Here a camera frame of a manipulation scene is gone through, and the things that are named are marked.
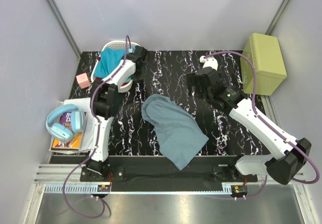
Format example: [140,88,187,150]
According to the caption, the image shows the grey-blue t shirt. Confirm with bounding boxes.
[141,94,209,171]

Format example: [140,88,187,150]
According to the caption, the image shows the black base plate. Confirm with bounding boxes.
[80,156,258,193]

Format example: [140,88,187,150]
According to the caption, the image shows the right controller board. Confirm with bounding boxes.
[234,185,248,193]

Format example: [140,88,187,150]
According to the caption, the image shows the white paper stack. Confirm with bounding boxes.
[49,98,94,155]

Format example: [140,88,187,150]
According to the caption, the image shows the black marble mat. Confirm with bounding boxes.
[49,50,290,164]

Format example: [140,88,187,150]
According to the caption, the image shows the slotted cable duct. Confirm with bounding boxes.
[44,184,99,194]

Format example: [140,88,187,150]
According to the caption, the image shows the purple orange book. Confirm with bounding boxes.
[51,111,86,151]

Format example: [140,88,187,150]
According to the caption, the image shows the pink cube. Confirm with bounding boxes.
[76,73,91,89]

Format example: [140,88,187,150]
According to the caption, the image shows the controller board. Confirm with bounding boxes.
[97,184,111,192]
[234,185,248,193]

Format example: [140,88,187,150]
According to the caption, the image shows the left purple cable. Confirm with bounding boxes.
[61,34,131,219]

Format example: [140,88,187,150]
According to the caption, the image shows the teal t shirt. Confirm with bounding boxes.
[94,47,125,79]

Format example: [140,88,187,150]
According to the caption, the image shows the purple cable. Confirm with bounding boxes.
[203,50,320,200]
[61,34,131,219]

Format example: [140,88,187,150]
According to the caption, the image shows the left controller board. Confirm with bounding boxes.
[97,184,111,192]

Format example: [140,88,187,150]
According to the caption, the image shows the white laundry basket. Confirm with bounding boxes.
[90,40,142,93]

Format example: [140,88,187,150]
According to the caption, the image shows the green box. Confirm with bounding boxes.
[243,33,287,96]

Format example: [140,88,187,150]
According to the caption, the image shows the light blue headphones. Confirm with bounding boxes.
[46,104,86,142]

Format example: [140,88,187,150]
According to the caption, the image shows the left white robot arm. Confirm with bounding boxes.
[86,46,147,182]

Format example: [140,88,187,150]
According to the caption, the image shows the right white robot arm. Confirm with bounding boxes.
[187,66,311,185]

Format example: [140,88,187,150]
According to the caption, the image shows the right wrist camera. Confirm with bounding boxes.
[199,56,218,70]

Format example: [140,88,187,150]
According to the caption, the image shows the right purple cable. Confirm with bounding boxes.
[203,50,320,200]

